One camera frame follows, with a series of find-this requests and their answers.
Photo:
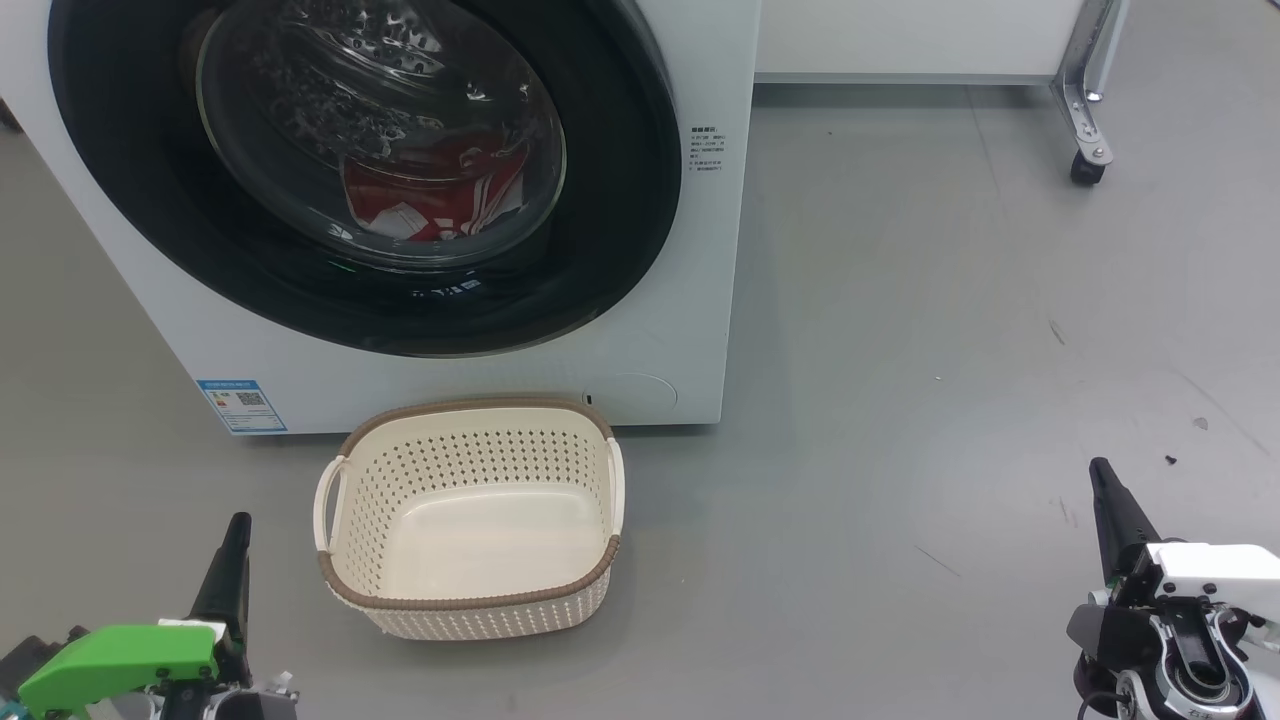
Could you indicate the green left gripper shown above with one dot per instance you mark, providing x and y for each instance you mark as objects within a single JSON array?
[{"x": 130, "y": 655}]

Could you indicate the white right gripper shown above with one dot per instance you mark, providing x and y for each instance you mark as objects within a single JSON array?
[{"x": 1210, "y": 570}]

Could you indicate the black round glass washer door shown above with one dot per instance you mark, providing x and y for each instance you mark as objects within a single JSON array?
[{"x": 620, "y": 200}]

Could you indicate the cream perforated laundry basket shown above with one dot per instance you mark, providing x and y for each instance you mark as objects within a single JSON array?
[{"x": 480, "y": 530}]

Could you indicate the white partition panel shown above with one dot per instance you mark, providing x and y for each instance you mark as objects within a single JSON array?
[{"x": 900, "y": 35}]

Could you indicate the white front-load washing machine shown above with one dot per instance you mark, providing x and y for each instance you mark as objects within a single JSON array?
[{"x": 700, "y": 300}]

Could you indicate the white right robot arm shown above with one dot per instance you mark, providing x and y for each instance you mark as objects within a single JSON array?
[{"x": 1200, "y": 690}]

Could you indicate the red and white jersey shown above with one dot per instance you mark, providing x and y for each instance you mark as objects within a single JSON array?
[{"x": 440, "y": 190}]

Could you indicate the grey metal caster leg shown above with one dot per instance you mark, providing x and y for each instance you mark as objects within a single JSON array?
[{"x": 1085, "y": 100}]

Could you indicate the blue energy label sticker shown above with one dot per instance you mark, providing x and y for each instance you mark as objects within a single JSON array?
[{"x": 242, "y": 405}]

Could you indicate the perforated steel washer drum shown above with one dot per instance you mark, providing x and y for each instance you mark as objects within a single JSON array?
[{"x": 330, "y": 90}]

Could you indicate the small black text label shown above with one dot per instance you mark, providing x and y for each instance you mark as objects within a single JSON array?
[{"x": 707, "y": 150}]

